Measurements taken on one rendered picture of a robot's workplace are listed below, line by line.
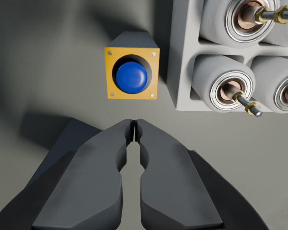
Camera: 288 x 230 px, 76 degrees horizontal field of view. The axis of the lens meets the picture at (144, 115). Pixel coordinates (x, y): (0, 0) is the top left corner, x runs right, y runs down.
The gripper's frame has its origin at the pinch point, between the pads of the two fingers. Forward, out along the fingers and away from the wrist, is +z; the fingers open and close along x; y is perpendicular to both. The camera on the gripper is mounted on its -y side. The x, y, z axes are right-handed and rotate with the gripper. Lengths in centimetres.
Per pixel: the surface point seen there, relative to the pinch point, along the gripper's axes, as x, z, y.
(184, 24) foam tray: 9.0, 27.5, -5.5
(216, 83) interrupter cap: 13.8, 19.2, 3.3
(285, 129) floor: 53, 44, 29
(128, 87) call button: -1.1, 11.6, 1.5
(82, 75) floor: -16.7, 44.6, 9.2
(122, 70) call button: -1.7, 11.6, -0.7
